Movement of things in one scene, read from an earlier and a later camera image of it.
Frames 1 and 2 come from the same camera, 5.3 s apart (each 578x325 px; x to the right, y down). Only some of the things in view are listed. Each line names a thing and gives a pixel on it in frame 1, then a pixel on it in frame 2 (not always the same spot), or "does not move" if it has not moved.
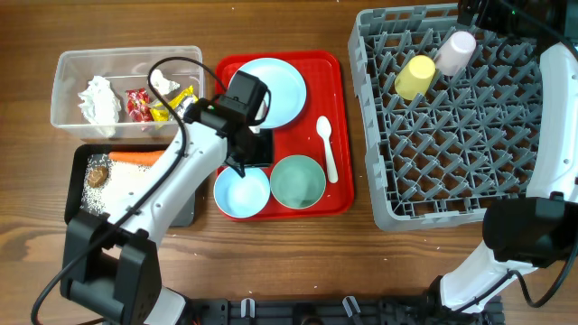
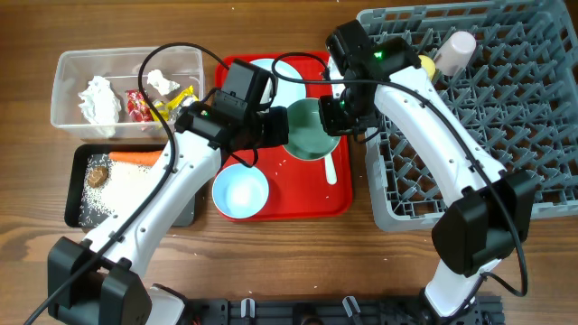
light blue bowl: x=297 y=181 → x=307 y=136
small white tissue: x=163 y=85 does not move
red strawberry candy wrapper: x=138 y=105 does not move
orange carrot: x=139 y=158 does not move
